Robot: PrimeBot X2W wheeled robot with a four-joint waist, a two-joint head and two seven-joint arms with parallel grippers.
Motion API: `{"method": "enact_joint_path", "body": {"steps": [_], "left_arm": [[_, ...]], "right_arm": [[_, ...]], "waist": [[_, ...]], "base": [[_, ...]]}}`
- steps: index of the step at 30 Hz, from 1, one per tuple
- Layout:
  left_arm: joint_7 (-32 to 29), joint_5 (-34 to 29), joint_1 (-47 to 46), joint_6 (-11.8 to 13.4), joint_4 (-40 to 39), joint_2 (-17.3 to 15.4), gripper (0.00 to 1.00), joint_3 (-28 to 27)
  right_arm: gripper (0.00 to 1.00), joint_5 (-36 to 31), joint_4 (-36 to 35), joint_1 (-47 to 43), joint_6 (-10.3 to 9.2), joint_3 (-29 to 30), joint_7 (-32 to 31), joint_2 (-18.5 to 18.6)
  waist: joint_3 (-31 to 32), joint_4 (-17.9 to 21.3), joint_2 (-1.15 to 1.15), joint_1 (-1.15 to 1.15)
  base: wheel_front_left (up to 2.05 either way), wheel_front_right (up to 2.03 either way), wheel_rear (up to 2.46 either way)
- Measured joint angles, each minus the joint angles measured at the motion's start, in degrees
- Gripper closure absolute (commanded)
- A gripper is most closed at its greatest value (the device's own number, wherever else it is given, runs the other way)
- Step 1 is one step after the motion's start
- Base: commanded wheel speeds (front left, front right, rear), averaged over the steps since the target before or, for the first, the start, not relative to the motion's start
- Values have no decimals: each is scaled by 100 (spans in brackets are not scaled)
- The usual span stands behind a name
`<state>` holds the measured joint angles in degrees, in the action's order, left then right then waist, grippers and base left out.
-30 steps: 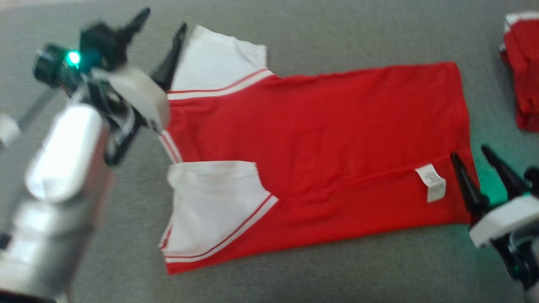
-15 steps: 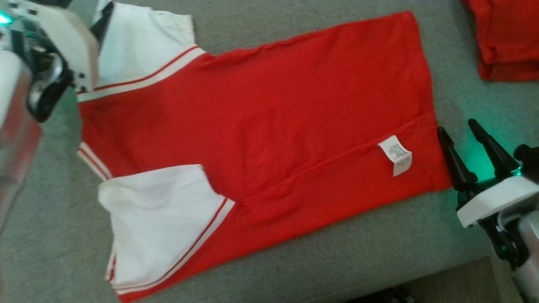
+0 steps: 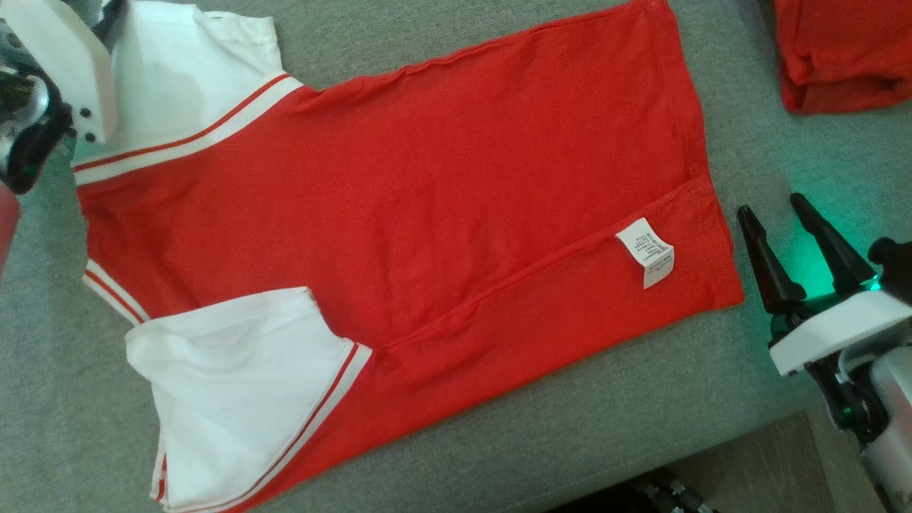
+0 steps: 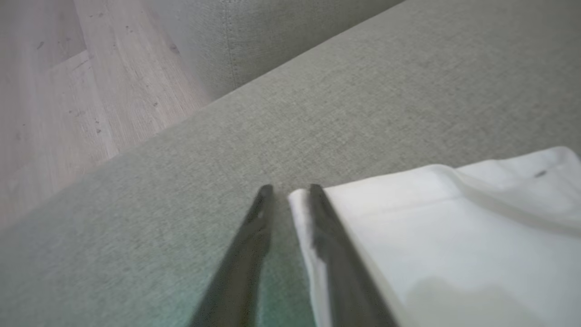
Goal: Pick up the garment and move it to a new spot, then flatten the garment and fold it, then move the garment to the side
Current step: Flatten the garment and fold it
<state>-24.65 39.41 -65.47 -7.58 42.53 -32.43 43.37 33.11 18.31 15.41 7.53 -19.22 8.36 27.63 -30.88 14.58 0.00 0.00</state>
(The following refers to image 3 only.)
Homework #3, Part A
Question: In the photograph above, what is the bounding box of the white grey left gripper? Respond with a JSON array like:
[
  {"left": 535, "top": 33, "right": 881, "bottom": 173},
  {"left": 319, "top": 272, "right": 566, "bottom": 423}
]
[{"left": 0, "top": 0, "right": 130, "bottom": 195}]

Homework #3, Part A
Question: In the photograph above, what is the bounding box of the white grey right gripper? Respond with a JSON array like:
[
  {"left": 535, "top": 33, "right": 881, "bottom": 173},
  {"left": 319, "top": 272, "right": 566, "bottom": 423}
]
[{"left": 737, "top": 192, "right": 912, "bottom": 446}]

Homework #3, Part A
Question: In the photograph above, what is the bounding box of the red and white shirt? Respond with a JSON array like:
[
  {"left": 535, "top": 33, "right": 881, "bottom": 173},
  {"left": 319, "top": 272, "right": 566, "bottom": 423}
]
[{"left": 71, "top": 0, "right": 745, "bottom": 513}]

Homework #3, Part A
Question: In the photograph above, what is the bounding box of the folded red garment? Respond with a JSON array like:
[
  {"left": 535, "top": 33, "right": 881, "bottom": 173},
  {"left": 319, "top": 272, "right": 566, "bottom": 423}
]
[{"left": 773, "top": 0, "right": 912, "bottom": 115}]

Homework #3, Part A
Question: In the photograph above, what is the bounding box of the red cloth item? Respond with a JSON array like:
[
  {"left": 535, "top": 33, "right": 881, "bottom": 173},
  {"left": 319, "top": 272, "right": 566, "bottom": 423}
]
[{"left": 0, "top": 182, "right": 22, "bottom": 275}]

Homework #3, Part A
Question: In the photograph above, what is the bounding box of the grey fabric sofa seat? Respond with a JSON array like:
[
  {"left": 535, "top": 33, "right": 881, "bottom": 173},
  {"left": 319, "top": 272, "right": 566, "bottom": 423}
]
[{"left": 0, "top": 0, "right": 912, "bottom": 513}]

